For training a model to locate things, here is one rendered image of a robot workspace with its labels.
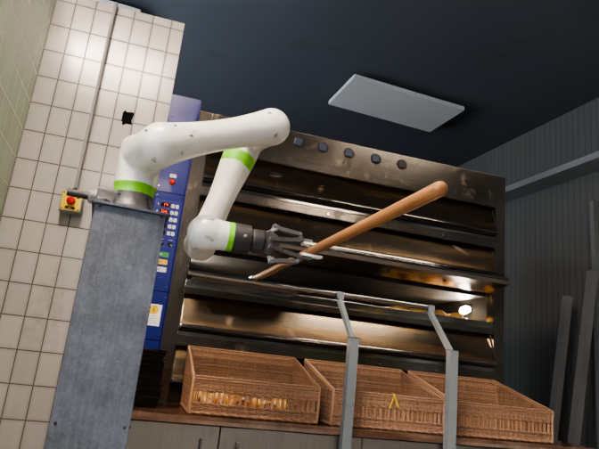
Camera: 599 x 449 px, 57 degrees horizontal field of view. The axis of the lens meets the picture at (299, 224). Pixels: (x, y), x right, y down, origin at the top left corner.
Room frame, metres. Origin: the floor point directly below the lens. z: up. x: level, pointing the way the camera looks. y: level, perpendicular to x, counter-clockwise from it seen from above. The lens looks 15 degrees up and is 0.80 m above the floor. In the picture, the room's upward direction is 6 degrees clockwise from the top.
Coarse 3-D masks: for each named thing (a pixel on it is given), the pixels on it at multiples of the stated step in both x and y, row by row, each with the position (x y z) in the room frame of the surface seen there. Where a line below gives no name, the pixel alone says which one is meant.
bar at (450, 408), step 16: (192, 272) 2.41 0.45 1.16; (208, 272) 2.43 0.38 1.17; (288, 288) 2.52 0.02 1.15; (304, 288) 2.54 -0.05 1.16; (400, 304) 2.67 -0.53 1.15; (416, 304) 2.69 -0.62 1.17; (432, 320) 2.67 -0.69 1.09; (352, 336) 2.40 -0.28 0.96; (352, 352) 2.37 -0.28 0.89; (448, 352) 2.50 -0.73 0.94; (352, 368) 2.37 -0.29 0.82; (448, 368) 2.50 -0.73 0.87; (352, 384) 2.37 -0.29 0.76; (448, 384) 2.49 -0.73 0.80; (352, 400) 2.37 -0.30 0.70; (448, 400) 2.49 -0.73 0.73; (352, 416) 2.37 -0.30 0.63; (448, 416) 2.49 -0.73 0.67; (448, 432) 2.49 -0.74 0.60; (448, 448) 2.49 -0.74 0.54
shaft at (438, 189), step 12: (420, 192) 1.02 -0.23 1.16; (432, 192) 0.97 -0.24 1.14; (444, 192) 0.97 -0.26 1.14; (396, 204) 1.12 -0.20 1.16; (408, 204) 1.07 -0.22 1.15; (420, 204) 1.04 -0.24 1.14; (372, 216) 1.24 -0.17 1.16; (384, 216) 1.18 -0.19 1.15; (396, 216) 1.15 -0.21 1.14; (348, 228) 1.39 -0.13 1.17; (360, 228) 1.32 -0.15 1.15; (372, 228) 1.29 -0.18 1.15; (324, 240) 1.58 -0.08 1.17; (336, 240) 1.48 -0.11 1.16; (300, 252) 1.82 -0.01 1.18; (312, 252) 1.70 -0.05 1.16; (288, 264) 1.99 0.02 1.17; (264, 276) 2.39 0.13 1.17
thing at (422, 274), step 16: (256, 256) 2.90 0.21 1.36; (272, 256) 2.88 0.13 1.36; (336, 256) 2.82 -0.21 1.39; (352, 256) 2.84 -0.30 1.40; (368, 272) 3.04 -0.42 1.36; (384, 272) 3.01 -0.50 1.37; (400, 272) 2.99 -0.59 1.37; (416, 272) 2.97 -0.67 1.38; (432, 272) 2.96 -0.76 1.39; (448, 272) 2.99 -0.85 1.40; (464, 288) 3.21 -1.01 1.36; (480, 288) 3.18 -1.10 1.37; (496, 288) 3.16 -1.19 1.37
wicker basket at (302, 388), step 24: (192, 360) 2.51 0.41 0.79; (216, 360) 2.78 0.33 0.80; (240, 360) 2.81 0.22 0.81; (264, 360) 2.84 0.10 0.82; (288, 360) 2.88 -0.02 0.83; (192, 384) 2.31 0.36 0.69; (216, 384) 2.33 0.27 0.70; (240, 384) 2.36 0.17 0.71; (264, 384) 2.38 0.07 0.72; (288, 384) 2.41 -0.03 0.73; (312, 384) 2.54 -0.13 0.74; (192, 408) 2.31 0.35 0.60; (216, 408) 2.34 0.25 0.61; (240, 408) 2.36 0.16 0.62; (264, 408) 2.39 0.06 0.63; (288, 408) 2.41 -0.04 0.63; (312, 408) 2.44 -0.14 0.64
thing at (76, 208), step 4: (64, 192) 2.54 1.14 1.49; (64, 196) 2.54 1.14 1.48; (68, 196) 2.54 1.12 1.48; (60, 200) 2.54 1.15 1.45; (64, 200) 2.54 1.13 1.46; (76, 200) 2.55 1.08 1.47; (80, 200) 2.56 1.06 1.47; (84, 200) 2.61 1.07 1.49; (60, 204) 2.54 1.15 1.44; (64, 204) 2.54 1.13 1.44; (68, 204) 2.55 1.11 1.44; (72, 204) 2.55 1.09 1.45; (76, 204) 2.55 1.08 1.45; (80, 204) 2.56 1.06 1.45; (60, 208) 2.54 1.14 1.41; (64, 208) 2.54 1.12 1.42; (68, 208) 2.55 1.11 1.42; (72, 208) 2.55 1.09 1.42; (76, 208) 2.56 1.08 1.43; (80, 208) 2.56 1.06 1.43; (64, 212) 2.59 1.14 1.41; (68, 212) 2.58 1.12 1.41; (72, 212) 2.57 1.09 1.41; (76, 212) 2.56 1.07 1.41; (80, 212) 2.58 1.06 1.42
